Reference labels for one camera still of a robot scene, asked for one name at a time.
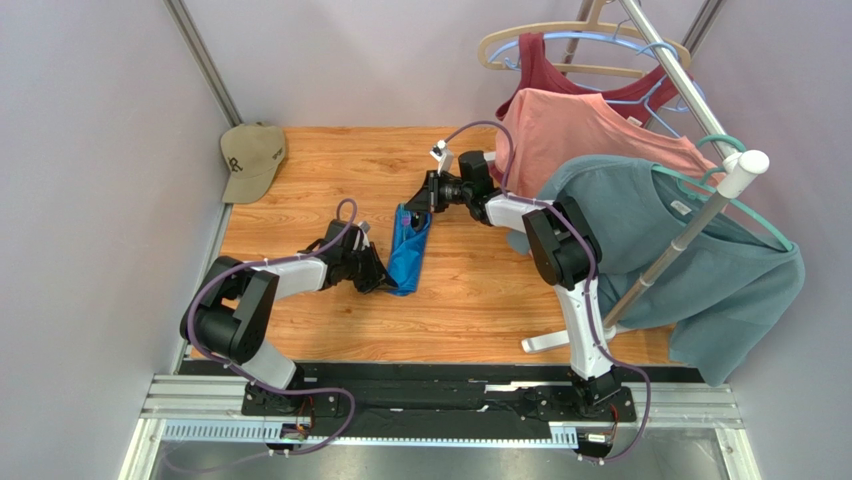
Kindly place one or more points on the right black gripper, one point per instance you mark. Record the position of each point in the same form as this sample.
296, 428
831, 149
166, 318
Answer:
433, 190

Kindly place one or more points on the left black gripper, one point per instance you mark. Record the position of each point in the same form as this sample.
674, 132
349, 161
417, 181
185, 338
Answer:
378, 278

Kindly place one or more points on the black spoon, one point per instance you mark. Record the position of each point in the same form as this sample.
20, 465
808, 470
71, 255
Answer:
418, 220

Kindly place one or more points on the blue cloth napkin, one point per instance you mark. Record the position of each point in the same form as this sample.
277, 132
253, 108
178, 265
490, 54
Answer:
405, 263

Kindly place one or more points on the black fork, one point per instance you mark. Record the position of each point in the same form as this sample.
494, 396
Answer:
403, 217

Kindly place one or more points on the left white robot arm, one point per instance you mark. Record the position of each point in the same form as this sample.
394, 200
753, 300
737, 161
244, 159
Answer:
236, 300

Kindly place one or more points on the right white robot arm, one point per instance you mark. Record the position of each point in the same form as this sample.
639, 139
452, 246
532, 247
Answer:
565, 254

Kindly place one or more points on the salmon pink t-shirt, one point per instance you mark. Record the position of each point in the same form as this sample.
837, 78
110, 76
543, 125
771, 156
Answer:
549, 129

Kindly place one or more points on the beige baseball cap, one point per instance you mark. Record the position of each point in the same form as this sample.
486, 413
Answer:
252, 154

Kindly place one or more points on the maroon tank top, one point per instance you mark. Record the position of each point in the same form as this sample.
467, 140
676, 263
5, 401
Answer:
636, 101

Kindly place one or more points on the beige wooden hanger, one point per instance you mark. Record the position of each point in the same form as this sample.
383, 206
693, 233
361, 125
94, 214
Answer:
587, 26

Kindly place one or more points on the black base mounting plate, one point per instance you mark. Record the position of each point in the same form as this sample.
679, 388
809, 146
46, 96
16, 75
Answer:
435, 401

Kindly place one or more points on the light blue hanger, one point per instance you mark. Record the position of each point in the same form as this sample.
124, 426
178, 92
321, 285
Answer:
678, 104

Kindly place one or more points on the teal green hanger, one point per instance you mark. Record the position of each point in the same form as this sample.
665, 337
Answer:
738, 171

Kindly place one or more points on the metal clothes rack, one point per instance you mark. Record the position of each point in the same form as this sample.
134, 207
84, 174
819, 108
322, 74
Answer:
707, 120

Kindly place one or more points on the teal t-shirt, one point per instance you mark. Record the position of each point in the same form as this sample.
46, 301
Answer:
723, 294

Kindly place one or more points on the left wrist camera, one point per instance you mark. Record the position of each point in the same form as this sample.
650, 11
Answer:
341, 238

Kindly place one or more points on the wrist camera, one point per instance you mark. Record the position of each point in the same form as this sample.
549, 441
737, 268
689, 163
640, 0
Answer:
341, 238
474, 166

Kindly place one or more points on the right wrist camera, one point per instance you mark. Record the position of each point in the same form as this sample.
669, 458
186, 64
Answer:
474, 166

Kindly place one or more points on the aluminium frame rail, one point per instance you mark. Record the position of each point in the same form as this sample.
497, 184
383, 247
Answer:
208, 408

